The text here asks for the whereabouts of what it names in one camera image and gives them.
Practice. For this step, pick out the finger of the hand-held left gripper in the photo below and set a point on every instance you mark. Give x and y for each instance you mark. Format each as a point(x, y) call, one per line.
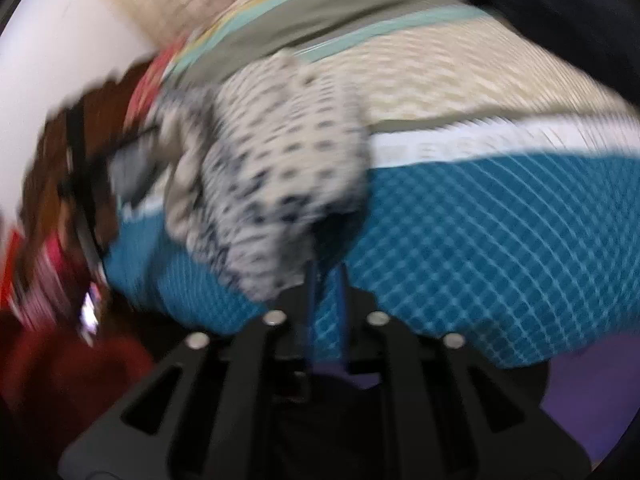
point(80, 180)

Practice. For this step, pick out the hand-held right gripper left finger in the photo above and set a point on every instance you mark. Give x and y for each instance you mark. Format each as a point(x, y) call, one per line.
point(312, 287)

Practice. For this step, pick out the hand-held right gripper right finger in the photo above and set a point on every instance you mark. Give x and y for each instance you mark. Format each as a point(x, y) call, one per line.
point(344, 287)

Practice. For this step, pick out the spotted plush dog toy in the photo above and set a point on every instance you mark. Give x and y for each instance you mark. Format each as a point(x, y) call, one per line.
point(280, 160)

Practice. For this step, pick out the brown wooden headboard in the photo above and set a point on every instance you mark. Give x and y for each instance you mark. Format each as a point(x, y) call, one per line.
point(47, 140)

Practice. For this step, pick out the grey folded garment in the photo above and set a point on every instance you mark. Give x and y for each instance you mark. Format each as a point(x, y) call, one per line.
point(132, 170)

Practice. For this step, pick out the red patterned pillow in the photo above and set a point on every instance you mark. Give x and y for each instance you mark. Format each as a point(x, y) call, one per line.
point(145, 87)

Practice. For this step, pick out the person's red clothing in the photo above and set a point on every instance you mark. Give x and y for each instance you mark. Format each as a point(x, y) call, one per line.
point(65, 390)

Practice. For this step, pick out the beige woven mat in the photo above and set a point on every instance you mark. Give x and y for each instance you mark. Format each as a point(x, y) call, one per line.
point(450, 77)

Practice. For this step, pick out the purple cloth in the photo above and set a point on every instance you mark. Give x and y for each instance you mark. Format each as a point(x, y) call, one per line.
point(590, 400)

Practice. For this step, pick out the grey bedsheet with colourful border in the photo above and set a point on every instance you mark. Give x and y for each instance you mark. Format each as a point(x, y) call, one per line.
point(325, 15)

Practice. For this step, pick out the dark navy cloth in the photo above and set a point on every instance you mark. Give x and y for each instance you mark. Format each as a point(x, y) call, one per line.
point(555, 5)

